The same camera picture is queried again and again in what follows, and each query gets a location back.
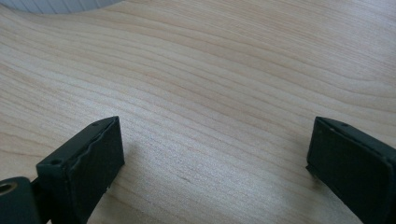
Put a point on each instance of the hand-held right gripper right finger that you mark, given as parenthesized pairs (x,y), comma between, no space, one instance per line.
(355,168)

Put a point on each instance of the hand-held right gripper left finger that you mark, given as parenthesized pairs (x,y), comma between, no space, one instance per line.
(84,165)

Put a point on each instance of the white stand with hook pole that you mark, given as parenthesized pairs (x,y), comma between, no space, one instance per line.
(56,5)

